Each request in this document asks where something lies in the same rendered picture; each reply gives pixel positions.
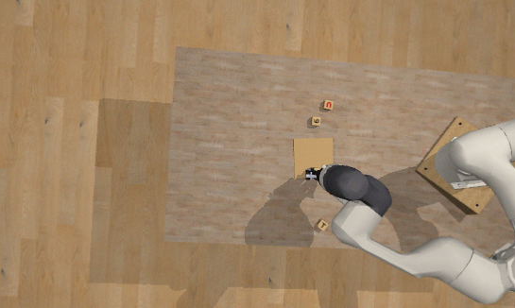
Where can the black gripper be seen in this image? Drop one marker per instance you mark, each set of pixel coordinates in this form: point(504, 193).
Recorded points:
point(311, 173)

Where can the tan flat mat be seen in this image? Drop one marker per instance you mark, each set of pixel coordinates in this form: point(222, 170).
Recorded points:
point(311, 152)

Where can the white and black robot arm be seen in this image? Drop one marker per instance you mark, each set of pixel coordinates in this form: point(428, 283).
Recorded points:
point(486, 154)

